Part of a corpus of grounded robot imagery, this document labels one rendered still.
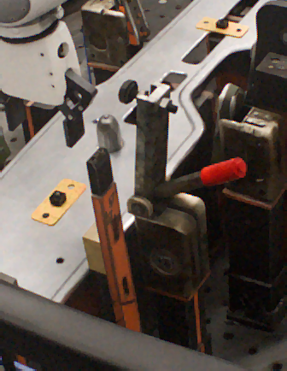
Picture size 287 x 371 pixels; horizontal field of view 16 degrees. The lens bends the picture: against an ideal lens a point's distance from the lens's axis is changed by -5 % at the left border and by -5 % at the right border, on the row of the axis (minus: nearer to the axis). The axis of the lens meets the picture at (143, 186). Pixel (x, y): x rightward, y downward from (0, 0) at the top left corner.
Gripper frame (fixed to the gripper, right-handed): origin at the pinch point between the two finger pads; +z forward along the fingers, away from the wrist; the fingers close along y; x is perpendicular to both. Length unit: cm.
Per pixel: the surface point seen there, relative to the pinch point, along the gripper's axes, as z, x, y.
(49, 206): 11.8, 1.4, 0.6
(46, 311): -43, 56, -47
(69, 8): 112, -184, 141
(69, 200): 11.8, -0.7, -1.3
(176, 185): 2.6, 0.7, -18.2
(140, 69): 12.2, -30.1, 5.9
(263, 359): 42.2, -9.1, -24.2
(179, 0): 42, -97, 39
